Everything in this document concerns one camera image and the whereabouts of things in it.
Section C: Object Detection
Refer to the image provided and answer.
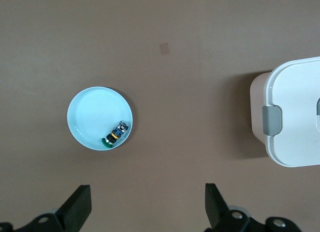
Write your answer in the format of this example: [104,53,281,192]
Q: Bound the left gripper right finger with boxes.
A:
[203,183,300,232]

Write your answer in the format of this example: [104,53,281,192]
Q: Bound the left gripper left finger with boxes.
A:
[0,184,92,232]

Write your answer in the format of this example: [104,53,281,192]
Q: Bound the white lidded storage box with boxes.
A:
[249,56,320,168]

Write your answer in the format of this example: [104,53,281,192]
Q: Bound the light blue round plate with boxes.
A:
[66,86,134,152]

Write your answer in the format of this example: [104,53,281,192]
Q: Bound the brown tape patch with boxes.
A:
[158,42,171,55]

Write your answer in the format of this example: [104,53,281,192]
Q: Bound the green-capped black switch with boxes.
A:
[101,120,130,149]

